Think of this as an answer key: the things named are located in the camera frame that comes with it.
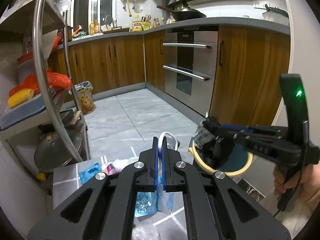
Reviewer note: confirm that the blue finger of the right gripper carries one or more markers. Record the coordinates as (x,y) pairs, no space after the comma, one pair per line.
(212,125)
(217,152)

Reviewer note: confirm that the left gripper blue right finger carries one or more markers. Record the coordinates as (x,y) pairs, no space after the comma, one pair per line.
(163,154)

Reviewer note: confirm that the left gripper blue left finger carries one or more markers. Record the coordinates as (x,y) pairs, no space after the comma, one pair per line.
(155,162)

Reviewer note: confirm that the clear plastic bag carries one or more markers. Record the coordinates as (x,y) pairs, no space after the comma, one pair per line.
(202,136)

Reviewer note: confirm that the light blue face mask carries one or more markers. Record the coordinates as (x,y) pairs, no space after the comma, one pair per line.
(149,203)

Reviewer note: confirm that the blue blister pill pack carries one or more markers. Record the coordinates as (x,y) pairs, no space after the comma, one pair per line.
(89,173)

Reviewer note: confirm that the wooden kitchen cabinets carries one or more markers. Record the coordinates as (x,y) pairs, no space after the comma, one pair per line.
(229,72)

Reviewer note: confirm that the person's right hand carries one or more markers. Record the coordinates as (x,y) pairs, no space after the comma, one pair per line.
(309,180)

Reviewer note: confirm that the teal bin with yellow rim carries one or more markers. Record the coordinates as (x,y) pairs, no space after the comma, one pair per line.
(234,163)

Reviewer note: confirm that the white crumpled tissue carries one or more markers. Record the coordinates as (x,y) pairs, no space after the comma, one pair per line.
(118,165)

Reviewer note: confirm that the stainless steel built-in oven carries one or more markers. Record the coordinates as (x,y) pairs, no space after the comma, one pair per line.
(190,66)

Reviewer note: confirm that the patterned waste basket with liner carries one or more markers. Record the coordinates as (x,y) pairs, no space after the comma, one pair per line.
(84,92)

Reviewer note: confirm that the grey pot lid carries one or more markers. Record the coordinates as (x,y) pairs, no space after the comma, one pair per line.
(51,153)

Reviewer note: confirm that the grey countertop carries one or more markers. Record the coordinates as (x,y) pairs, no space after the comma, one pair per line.
(191,24)

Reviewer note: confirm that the orange plastic bag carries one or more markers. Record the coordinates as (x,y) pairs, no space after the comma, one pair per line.
(56,80)

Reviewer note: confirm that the yellow snack packet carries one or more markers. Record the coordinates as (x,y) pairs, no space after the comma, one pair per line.
(141,25)

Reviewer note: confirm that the black wok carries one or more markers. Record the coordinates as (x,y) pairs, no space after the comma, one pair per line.
(183,14)

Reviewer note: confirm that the white pot with green lid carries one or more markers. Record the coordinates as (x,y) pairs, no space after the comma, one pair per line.
(274,14)

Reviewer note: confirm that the cooking oil bottle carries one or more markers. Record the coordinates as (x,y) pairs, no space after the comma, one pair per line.
(94,27)

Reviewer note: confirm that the metal storage rack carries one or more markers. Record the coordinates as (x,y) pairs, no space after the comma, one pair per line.
(31,26)

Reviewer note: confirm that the yellow corn cob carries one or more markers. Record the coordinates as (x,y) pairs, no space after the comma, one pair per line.
(20,97)

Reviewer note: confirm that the blue cutting board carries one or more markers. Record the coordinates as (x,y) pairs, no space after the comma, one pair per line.
(23,111)

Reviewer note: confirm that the plastic jar with orange lid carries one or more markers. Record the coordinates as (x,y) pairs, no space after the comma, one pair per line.
(26,66)

